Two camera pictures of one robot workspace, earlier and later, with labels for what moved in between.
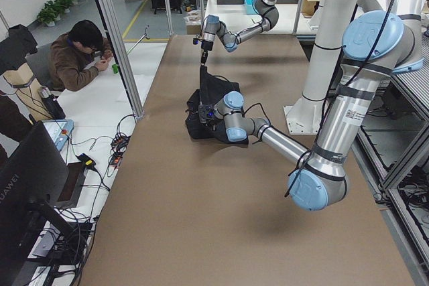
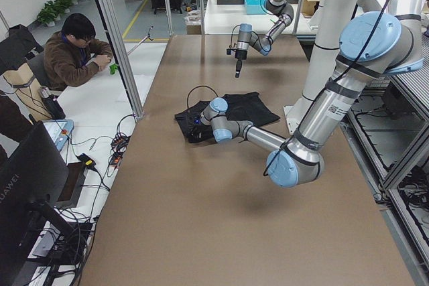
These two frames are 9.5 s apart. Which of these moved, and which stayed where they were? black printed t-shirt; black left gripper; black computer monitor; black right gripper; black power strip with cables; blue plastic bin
Moved: black right gripper; black printed t-shirt; black left gripper
Stayed: blue plastic bin; black computer monitor; black power strip with cables
